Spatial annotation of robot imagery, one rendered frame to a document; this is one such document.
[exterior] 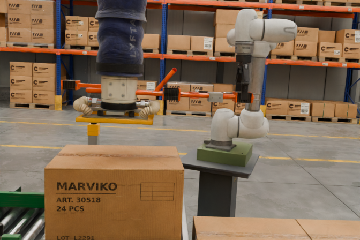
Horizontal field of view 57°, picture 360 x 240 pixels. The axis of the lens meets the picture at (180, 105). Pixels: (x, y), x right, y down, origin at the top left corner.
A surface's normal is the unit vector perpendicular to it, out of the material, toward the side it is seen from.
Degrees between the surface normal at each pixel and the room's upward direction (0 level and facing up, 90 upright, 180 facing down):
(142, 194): 90
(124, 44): 74
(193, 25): 90
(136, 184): 90
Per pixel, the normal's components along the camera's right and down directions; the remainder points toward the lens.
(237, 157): -0.34, 0.11
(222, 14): -0.04, 0.12
